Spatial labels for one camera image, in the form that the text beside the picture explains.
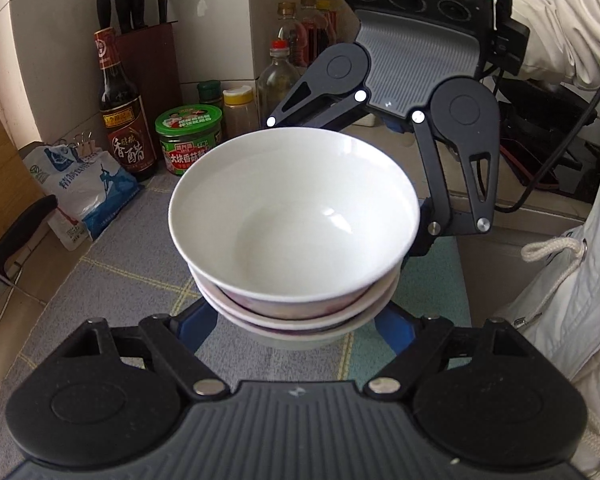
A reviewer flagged white floral bowl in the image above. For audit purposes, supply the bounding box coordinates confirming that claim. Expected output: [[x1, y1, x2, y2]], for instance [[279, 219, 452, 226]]
[[212, 305, 398, 352], [168, 127, 422, 311], [187, 265, 405, 330]]

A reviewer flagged white drawstring cord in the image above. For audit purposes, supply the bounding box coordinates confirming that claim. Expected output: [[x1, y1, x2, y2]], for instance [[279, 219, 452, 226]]
[[521, 237, 587, 264]]

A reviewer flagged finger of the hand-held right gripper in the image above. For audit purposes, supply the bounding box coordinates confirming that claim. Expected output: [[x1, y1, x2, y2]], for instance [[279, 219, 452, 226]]
[[266, 60, 370, 132], [405, 112, 501, 261]]

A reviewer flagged dark red knife block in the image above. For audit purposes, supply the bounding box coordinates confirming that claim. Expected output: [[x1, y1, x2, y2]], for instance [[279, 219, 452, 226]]
[[114, 22, 182, 148]]

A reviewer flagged yellow lid spice jar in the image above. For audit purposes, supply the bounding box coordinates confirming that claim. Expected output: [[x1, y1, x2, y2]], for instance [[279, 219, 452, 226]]
[[222, 85, 259, 139]]

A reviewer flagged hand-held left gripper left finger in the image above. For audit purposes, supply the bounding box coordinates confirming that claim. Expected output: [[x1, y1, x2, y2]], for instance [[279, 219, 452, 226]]
[[57, 297, 229, 401]]

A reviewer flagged clear bottle red cap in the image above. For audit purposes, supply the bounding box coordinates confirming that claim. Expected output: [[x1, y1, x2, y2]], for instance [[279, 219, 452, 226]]
[[257, 38, 302, 122]]

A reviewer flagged grey checked dish towel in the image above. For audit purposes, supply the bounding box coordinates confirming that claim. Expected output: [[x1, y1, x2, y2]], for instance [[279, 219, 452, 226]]
[[0, 175, 473, 461]]

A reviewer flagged green lid sauce jar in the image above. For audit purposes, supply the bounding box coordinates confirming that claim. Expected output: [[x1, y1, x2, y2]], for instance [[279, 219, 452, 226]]
[[154, 104, 225, 177]]

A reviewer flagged person's white jacket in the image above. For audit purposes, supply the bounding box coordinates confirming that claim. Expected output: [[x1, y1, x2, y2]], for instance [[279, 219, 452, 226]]
[[509, 87, 600, 480]]

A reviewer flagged black stove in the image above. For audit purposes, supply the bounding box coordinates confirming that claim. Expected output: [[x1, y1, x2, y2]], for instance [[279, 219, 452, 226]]
[[495, 77, 600, 203]]

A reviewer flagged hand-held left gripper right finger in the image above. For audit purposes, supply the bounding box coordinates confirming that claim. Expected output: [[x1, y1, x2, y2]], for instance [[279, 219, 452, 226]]
[[366, 304, 543, 400]]

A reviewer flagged dark vinegar bottle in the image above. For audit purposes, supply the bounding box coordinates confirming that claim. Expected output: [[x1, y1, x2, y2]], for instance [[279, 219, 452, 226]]
[[93, 27, 157, 182]]

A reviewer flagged black cable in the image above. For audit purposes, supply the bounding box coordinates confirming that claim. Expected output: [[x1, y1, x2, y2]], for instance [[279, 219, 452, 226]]
[[492, 42, 600, 211]]

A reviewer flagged white blue salt bag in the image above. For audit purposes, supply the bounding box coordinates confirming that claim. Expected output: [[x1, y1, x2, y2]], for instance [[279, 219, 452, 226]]
[[21, 144, 145, 252]]

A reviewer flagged bamboo cutting board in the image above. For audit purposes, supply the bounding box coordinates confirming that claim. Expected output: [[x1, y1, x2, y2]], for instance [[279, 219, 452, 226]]
[[0, 77, 31, 263]]

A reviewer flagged green lid spice jar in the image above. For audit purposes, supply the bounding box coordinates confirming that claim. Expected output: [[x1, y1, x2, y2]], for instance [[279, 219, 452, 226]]
[[197, 80, 225, 111]]

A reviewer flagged person's right forearm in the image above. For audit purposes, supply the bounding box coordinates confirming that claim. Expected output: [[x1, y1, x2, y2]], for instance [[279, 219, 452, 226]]
[[510, 0, 600, 92]]

